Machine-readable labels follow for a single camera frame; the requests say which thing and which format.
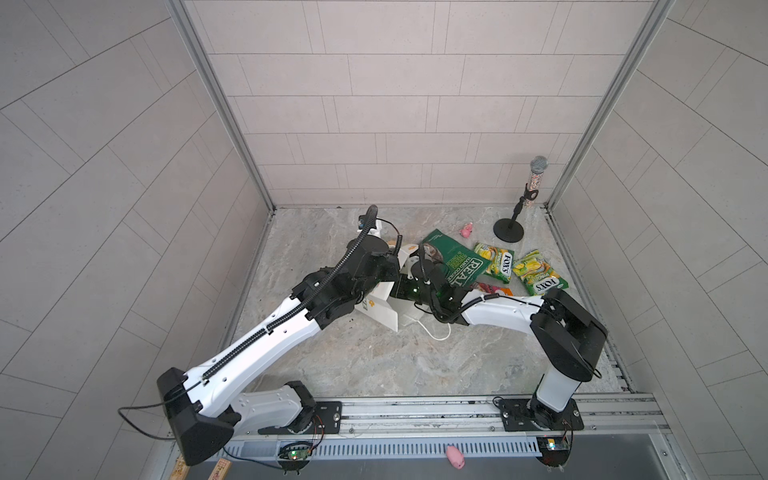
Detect white paper bag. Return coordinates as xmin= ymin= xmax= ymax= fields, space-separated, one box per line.
xmin=355 ymin=282 xmax=452 ymax=341

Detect green REAL crisps bag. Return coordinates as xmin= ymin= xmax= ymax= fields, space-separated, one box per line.
xmin=422 ymin=229 xmax=490 ymax=287

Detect orange pink Fox's candy bag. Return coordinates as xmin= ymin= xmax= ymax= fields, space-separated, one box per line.
xmin=473 ymin=282 xmax=514 ymax=297

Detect yellow green Fox's candy bag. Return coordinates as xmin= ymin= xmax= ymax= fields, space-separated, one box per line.
xmin=474 ymin=242 xmax=514 ymax=284

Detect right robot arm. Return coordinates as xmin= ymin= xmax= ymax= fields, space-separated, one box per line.
xmin=392 ymin=247 xmax=608 ymax=432

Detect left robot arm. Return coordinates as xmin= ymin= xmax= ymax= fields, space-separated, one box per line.
xmin=157 ymin=205 xmax=400 ymax=466

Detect pink toy on table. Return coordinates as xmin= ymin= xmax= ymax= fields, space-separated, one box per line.
xmin=460 ymin=222 xmax=473 ymax=238

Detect black microphone stand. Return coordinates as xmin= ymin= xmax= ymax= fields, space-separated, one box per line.
xmin=493 ymin=184 xmax=539 ymax=243

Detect silver microphone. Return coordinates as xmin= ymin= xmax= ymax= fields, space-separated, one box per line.
xmin=524 ymin=156 xmax=549 ymax=207

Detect right circuit board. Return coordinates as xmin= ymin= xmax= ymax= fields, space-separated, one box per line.
xmin=536 ymin=437 xmax=571 ymax=468

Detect circuit board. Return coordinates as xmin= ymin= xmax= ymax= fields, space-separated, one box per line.
xmin=277 ymin=441 xmax=314 ymax=475
xmin=536 ymin=437 xmax=571 ymax=468

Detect left circuit board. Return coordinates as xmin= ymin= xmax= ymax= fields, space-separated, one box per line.
xmin=277 ymin=441 xmax=314 ymax=475

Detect wooden block right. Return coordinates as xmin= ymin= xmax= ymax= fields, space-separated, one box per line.
xmin=208 ymin=458 xmax=232 ymax=480

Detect wooden block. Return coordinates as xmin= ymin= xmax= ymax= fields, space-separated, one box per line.
xmin=168 ymin=456 xmax=190 ymax=480
xmin=208 ymin=458 xmax=232 ymax=480

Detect wooden block left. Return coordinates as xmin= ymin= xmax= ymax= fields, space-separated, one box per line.
xmin=168 ymin=456 xmax=190 ymax=480

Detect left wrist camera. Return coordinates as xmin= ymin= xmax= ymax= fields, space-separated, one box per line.
xmin=357 ymin=215 xmax=383 ymax=238

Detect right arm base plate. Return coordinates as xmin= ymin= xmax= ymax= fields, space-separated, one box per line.
xmin=492 ymin=396 xmax=584 ymax=432

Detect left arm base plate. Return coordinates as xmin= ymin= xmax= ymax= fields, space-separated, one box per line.
xmin=258 ymin=401 xmax=343 ymax=435

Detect pink toy on rail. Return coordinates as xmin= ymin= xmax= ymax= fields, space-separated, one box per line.
xmin=445 ymin=445 xmax=466 ymax=470

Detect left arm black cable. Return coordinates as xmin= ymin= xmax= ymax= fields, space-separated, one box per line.
xmin=116 ymin=383 xmax=205 ymax=442

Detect aluminium rail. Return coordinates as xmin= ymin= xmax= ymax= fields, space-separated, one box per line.
xmin=221 ymin=391 xmax=670 ymax=440

